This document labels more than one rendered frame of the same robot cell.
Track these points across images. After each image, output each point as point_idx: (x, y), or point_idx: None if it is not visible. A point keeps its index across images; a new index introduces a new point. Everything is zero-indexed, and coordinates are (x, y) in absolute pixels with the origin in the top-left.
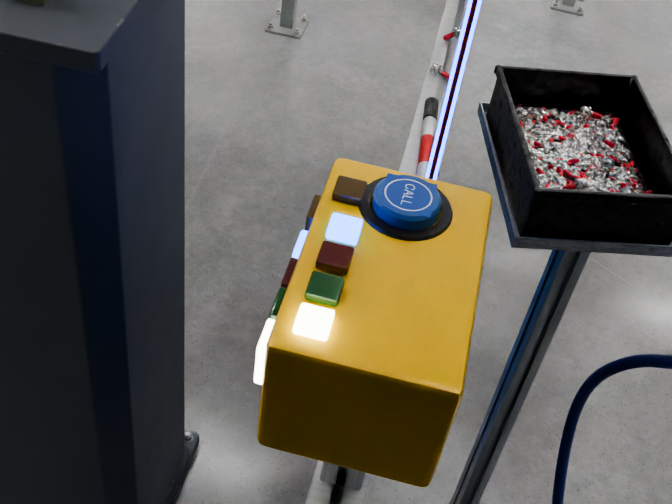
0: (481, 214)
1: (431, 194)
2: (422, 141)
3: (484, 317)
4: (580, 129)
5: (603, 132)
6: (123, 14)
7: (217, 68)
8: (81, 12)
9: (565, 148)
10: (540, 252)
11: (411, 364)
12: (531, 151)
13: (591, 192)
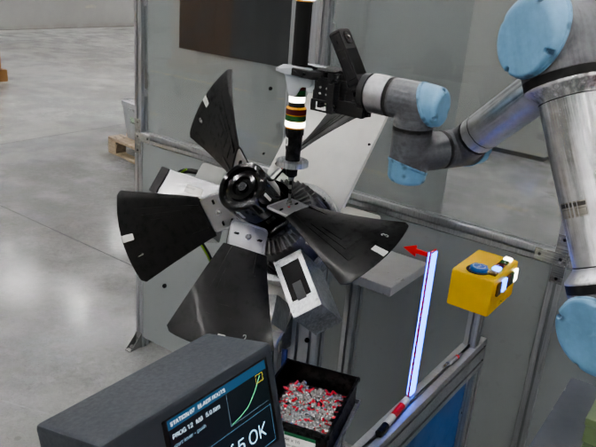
0: (458, 265)
1: (473, 264)
2: (397, 412)
3: None
4: (290, 420)
5: None
6: (564, 392)
7: None
8: (584, 396)
9: (309, 413)
10: None
11: (488, 253)
12: (329, 417)
13: (334, 371)
